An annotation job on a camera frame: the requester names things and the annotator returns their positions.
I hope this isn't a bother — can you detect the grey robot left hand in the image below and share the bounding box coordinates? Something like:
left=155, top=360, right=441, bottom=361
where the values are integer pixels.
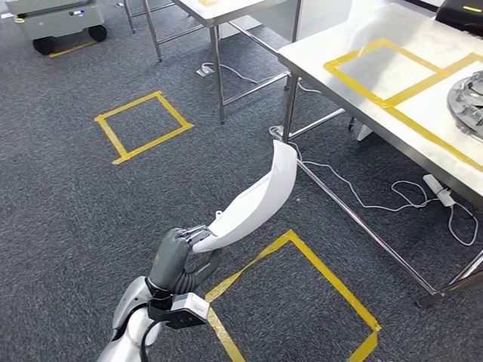
left=147, top=224, right=223, bottom=296

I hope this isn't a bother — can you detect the white curved plastic part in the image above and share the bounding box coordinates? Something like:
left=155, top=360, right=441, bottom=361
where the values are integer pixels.
left=192, top=140, right=298, bottom=254

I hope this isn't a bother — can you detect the yellow tape on workbench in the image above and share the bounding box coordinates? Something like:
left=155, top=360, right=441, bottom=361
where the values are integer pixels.
left=323, top=38, right=483, bottom=174

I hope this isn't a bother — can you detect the steel workbench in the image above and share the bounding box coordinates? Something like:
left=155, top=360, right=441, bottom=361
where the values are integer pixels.
left=277, top=2, right=483, bottom=309

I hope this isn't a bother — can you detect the grey metal disc part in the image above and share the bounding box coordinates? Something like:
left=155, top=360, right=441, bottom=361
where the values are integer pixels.
left=447, top=69, right=483, bottom=142

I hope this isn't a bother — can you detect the yellow floor tape square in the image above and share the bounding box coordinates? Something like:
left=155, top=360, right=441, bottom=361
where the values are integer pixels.
left=205, top=229, right=382, bottom=362
left=94, top=90, right=195, bottom=167

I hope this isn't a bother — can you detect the yellow floor tape strip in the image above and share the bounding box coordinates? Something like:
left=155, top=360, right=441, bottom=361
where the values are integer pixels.
left=48, top=39, right=98, bottom=60

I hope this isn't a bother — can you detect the steel table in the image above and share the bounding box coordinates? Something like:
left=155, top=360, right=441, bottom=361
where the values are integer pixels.
left=122, top=0, right=303, bottom=126

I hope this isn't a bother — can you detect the grey wheeled cart robot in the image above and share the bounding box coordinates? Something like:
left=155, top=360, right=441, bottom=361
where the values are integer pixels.
left=5, top=0, right=108, bottom=57

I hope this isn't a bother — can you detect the white cabinet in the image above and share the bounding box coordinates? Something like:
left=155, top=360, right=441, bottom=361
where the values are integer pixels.
left=219, top=0, right=354, bottom=42

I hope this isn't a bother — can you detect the white power strip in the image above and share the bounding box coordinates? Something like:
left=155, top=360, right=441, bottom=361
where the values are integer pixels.
left=421, top=173, right=457, bottom=209

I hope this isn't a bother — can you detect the black case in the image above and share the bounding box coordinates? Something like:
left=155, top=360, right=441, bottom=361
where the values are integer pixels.
left=435, top=0, right=483, bottom=37

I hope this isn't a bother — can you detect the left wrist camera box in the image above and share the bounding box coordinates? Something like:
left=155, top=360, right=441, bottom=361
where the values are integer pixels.
left=147, top=292, right=211, bottom=331

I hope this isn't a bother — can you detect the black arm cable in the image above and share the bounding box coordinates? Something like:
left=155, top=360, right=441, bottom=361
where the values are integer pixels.
left=140, top=319, right=164, bottom=362

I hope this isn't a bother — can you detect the white power cable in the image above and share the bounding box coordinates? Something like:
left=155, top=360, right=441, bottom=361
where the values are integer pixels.
left=269, top=124, right=480, bottom=248

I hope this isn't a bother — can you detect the white cable with adapter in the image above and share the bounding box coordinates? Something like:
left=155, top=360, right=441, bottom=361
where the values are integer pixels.
left=195, top=62, right=291, bottom=87

